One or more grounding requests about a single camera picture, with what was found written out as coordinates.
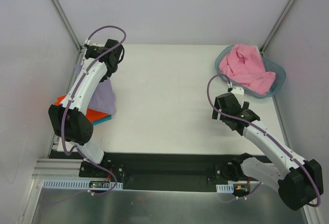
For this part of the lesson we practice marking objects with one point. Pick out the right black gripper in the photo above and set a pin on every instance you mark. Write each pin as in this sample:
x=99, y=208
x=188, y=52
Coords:
x=245, y=106

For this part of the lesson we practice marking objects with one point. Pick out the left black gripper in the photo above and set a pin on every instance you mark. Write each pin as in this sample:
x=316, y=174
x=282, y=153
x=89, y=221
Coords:
x=106, y=77

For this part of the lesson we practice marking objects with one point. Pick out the purple t shirt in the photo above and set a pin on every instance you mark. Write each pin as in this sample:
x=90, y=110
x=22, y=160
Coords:
x=105, y=98

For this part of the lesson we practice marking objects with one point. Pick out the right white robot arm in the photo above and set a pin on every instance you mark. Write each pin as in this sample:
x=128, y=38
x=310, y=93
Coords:
x=297, y=181

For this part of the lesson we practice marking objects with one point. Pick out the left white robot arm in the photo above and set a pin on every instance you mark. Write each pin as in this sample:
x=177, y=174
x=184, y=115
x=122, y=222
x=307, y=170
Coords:
x=69, y=118

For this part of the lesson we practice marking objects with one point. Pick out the pink t shirt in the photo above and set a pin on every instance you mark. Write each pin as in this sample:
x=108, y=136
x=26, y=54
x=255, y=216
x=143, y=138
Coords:
x=244, y=65

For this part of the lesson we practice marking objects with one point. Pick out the blue plastic basket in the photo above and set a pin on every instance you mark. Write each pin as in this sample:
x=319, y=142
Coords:
x=269, y=66

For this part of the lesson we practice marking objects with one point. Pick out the teal folded t shirt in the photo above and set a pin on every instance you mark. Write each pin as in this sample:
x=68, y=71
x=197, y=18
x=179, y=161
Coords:
x=102, y=120

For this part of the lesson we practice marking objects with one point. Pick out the orange folded t shirt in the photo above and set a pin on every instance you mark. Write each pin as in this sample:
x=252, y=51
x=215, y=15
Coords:
x=92, y=115

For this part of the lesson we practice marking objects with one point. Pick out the right white cable duct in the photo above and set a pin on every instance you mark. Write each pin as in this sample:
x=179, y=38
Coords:
x=225, y=188

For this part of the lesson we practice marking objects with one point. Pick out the white cable duct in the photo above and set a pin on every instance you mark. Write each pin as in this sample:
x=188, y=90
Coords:
x=81, y=185
x=225, y=188

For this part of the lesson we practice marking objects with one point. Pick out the left aluminium frame post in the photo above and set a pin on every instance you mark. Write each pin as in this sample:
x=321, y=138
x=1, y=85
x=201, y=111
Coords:
x=62, y=16

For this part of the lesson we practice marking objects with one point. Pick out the aluminium frame post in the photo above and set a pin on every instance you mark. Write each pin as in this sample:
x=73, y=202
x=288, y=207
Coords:
x=62, y=16
x=277, y=25

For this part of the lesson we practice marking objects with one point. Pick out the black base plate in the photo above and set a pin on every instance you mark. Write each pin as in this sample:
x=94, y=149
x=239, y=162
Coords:
x=167, y=172

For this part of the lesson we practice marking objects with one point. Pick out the aluminium rail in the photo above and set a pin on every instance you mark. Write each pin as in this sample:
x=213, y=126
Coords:
x=57, y=169

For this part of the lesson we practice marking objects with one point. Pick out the left white cable duct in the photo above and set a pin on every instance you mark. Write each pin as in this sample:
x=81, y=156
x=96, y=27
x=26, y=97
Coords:
x=81, y=185

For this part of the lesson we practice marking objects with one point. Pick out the right aluminium frame post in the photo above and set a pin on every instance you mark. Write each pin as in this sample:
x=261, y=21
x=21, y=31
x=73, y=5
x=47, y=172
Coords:
x=277, y=25

